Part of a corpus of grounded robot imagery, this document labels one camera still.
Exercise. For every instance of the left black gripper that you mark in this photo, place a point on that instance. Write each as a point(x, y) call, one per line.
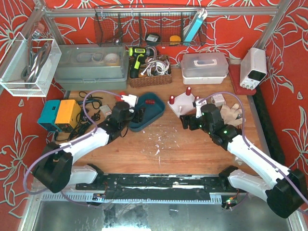
point(137, 115)

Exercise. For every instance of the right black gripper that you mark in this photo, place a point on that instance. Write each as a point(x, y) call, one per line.
point(188, 122)

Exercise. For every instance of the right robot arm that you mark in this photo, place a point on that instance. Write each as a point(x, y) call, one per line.
point(283, 189)

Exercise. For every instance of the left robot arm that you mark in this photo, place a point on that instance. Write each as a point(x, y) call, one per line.
point(55, 170)

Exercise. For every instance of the teal plastic tray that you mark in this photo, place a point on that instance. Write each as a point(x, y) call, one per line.
point(152, 112)

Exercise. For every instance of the white cube charger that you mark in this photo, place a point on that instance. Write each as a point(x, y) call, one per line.
point(218, 100)

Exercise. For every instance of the woven brown basket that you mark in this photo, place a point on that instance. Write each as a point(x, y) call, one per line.
point(150, 81)

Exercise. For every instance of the beige work glove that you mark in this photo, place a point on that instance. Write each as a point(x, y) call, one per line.
point(232, 115)

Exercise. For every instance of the white clear lidded toolbox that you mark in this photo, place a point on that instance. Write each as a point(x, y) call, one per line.
point(204, 68)

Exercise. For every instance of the red mat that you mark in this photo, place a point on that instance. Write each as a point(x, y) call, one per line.
point(234, 73)

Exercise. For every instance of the grey plastic storage box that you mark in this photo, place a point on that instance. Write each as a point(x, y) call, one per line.
point(91, 67)

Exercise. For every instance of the white bench power supply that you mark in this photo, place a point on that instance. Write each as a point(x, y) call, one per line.
point(253, 68)

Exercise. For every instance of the yellow tape measure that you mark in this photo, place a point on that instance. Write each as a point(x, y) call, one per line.
point(174, 40)

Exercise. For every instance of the teal power supply box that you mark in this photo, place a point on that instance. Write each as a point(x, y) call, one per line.
point(48, 116)

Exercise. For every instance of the blue white book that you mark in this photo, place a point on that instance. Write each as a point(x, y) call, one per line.
point(192, 28)

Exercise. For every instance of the clear acrylic bin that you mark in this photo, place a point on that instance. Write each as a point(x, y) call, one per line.
point(28, 69)

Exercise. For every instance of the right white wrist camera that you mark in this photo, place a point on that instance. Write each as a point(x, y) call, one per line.
point(198, 104)

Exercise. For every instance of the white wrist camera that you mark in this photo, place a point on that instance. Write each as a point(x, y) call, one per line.
point(130, 99)
point(198, 104)

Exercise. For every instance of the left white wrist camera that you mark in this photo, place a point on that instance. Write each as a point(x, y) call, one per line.
point(130, 99)

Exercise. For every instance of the white four-peg base plate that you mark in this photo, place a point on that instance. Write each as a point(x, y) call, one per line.
point(182, 105)

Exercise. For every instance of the green yellow cordless drill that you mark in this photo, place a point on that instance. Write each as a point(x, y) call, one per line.
point(139, 55)

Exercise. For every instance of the black wire wall basket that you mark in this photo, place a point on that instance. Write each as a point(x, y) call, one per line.
point(130, 23)

